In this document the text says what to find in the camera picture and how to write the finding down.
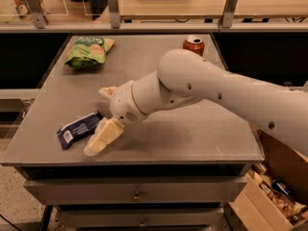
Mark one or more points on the blue pepsi can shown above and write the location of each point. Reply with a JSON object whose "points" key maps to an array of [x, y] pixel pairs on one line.
{"points": [[281, 187]]}

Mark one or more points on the upper grey drawer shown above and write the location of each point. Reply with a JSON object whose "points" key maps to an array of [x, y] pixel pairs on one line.
{"points": [[136, 190]]}

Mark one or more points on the lower grey drawer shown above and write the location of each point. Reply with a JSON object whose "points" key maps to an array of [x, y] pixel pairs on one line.
{"points": [[140, 218]]}

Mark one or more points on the open cardboard box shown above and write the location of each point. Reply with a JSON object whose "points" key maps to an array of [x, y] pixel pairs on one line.
{"points": [[252, 210]]}

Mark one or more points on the green rice chip bag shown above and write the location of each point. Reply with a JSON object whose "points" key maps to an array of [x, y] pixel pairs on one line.
{"points": [[88, 52]]}

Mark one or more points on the blue rxbar blueberry wrapper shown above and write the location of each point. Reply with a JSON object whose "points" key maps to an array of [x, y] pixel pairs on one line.
{"points": [[78, 129]]}

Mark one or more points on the right metal bracket post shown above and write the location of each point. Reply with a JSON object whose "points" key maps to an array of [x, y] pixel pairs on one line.
{"points": [[228, 13]]}

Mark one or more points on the left metal bracket post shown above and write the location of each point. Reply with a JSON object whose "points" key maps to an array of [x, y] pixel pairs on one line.
{"points": [[37, 13]]}

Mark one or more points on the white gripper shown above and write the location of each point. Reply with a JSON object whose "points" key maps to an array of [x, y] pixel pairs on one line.
{"points": [[122, 102]]}

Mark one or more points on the middle metal bracket post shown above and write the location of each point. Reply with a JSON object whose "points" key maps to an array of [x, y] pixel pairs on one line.
{"points": [[115, 19]]}

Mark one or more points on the grey drawer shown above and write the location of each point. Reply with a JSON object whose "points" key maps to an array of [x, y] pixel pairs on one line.
{"points": [[136, 190], [140, 218]]}

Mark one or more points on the metal bracket post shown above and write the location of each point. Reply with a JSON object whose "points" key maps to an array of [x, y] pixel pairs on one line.
{"points": [[228, 13], [37, 13], [115, 19]]}

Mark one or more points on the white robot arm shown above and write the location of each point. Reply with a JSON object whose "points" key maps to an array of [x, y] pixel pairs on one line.
{"points": [[184, 78]]}

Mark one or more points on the orange coca-cola can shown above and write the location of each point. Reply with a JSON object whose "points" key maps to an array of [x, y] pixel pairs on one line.
{"points": [[194, 44]]}

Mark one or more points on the snack packets in box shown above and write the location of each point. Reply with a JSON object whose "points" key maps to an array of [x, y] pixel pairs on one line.
{"points": [[292, 210]]}

